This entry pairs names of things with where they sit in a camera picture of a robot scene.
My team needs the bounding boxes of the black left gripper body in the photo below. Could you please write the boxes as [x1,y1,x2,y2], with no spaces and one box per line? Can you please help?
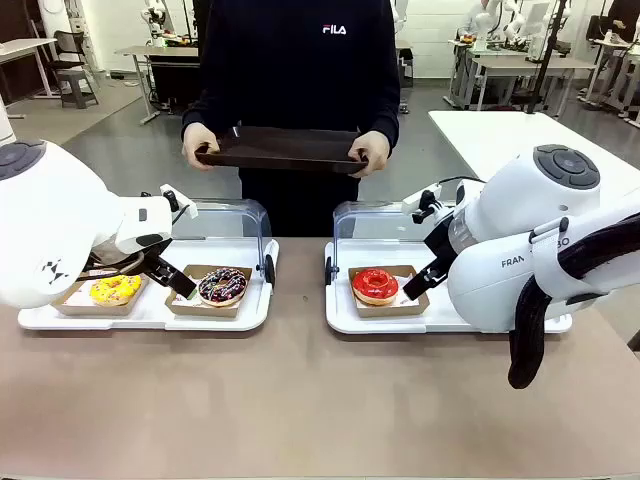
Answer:
[130,233,175,275]

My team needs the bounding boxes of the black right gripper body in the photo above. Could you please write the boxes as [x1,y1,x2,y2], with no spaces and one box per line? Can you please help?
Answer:
[423,211,459,267]

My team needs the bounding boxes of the cardboard donut box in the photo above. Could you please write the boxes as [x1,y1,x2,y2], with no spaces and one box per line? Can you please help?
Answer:
[164,263,255,319]
[348,264,432,320]
[51,272,152,317]

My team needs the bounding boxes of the chocolate donut with colourful sprinkles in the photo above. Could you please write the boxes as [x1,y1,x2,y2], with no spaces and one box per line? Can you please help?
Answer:
[197,267,250,307]

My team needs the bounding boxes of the dark brown serving tray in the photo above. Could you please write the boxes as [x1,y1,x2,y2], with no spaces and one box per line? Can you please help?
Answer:
[194,124,370,177]

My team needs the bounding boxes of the person's left forearm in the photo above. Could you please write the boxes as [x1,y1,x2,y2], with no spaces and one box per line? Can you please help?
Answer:
[366,74,401,147]

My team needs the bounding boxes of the person's right forearm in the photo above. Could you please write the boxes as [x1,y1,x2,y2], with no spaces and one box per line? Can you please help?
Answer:
[180,74,227,132]

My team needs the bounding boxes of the yellow sprinkled donut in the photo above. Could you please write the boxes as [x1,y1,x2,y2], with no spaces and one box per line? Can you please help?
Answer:
[89,273,144,308]

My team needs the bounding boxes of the red glazed donut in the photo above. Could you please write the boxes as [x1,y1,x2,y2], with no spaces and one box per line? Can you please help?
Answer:
[351,267,400,307]

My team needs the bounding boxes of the person in dark sweater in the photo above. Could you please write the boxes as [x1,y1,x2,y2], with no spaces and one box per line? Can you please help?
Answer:
[180,0,401,239]

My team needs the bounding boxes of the person's left hand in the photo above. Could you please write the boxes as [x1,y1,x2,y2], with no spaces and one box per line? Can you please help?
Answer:
[347,130,392,180]

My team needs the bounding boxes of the person's right hand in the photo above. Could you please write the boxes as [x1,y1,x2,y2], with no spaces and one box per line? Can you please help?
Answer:
[181,122,223,173]

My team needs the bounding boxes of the white display tray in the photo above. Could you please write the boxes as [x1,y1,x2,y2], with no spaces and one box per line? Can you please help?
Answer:
[324,241,574,336]
[18,237,280,333]

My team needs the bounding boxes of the clear plastic tray lid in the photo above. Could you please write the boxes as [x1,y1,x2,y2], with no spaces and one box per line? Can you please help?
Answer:
[169,197,276,289]
[324,200,467,287]

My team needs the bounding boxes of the grey step stool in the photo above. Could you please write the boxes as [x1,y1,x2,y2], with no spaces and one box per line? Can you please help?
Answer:
[56,69,100,110]

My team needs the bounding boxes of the long grey background desk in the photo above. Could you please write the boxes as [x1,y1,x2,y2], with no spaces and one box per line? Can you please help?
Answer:
[467,53,599,119]

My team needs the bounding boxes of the black tripod stand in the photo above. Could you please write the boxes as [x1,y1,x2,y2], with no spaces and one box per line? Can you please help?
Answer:
[524,0,572,116]

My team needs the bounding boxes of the black chair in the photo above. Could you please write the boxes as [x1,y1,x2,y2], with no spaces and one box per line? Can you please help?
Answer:
[51,29,94,77]

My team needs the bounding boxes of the white desk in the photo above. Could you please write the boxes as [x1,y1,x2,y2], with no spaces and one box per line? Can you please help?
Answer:
[0,38,59,120]

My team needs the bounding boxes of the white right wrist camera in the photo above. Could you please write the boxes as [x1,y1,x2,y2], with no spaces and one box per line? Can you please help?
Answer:
[401,183,444,225]

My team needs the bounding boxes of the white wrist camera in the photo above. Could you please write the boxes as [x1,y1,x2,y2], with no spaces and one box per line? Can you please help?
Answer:
[159,184,199,222]
[401,183,444,225]

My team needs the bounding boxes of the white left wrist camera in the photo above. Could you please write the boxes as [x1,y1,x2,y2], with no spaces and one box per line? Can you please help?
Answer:
[159,184,199,222]

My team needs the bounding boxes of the thin black camera cable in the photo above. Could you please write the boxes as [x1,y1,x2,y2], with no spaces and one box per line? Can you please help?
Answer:
[437,175,487,192]

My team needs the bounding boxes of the black cable sleeve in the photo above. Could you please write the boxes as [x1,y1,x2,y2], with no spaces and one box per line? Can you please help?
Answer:
[507,212,640,391]

